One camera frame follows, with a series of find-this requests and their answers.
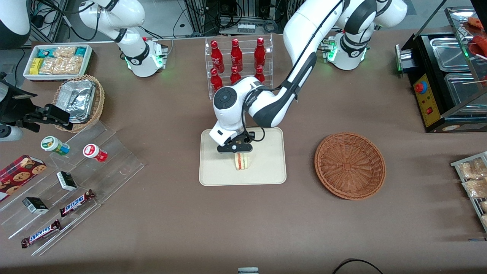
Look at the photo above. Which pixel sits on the teal snack packet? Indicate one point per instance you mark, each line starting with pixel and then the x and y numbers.
pixel 80 51
pixel 45 53

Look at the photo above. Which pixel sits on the white power strip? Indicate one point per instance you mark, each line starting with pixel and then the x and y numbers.
pixel 246 27

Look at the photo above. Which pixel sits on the green lid cup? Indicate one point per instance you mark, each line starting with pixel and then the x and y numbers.
pixel 51 144

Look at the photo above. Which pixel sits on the clear bag of crackers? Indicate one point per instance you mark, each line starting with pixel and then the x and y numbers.
pixel 61 65
pixel 64 51

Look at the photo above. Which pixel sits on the oval light wicker basket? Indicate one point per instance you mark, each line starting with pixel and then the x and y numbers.
pixel 99 99

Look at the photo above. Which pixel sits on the red cookie box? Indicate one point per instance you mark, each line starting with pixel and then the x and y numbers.
pixel 19 175

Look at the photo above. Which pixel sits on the triangular sandwich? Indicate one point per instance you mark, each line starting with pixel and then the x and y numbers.
pixel 241 161

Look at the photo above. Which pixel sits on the clear acrylic bottle rack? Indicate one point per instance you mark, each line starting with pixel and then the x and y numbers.
pixel 247 42

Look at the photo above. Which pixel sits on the yellow snack packet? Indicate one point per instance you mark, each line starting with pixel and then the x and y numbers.
pixel 35 66

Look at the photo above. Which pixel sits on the stacked foil containers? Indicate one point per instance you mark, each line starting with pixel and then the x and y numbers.
pixel 78 99

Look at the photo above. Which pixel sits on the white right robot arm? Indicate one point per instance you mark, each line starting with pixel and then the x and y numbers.
pixel 133 42

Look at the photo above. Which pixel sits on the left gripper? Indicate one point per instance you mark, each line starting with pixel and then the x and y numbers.
pixel 247 139

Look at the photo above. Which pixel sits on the clear acrylic stepped display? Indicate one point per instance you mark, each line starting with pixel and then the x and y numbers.
pixel 114 167

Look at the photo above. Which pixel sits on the white plastic snack bin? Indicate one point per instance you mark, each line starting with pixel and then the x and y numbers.
pixel 28 75

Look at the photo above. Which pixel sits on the clear bag of pastries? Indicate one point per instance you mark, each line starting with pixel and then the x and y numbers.
pixel 471 169
pixel 475 187
pixel 484 207

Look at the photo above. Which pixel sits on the cream rectangular tray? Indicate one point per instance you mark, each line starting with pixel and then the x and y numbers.
pixel 266 167

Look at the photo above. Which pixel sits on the red soda bottle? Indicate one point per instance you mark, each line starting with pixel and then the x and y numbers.
pixel 216 80
pixel 236 55
pixel 260 53
pixel 259 75
pixel 216 57
pixel 235 76

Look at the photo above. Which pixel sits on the small black box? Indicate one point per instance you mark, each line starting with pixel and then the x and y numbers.
pixel 35 205
pixel 67 181

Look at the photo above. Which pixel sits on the steel warmer pan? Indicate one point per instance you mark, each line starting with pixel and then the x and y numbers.
pixel 449 53

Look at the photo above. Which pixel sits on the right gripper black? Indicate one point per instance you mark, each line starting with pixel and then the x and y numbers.
pixel 19 114

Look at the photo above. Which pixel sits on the red food in warmer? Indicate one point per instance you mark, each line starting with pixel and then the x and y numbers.
pixel 480 43

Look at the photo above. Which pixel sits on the Snickers chocolate bar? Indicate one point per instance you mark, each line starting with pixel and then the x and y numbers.
pixel 76 203
pixel 41 234

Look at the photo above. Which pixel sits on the grey small object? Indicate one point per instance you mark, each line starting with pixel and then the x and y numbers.
pixel 248 270

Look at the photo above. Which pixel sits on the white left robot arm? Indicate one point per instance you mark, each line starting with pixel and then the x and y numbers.
pixel 304 45

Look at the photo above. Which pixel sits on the red lid cup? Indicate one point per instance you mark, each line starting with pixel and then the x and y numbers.
pixel 93 151

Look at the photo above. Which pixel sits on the round brown wicker basket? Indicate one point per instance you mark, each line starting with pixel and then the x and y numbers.
pixel 350 165

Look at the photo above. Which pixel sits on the black food warmer machine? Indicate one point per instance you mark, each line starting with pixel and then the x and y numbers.
pixel 428 106

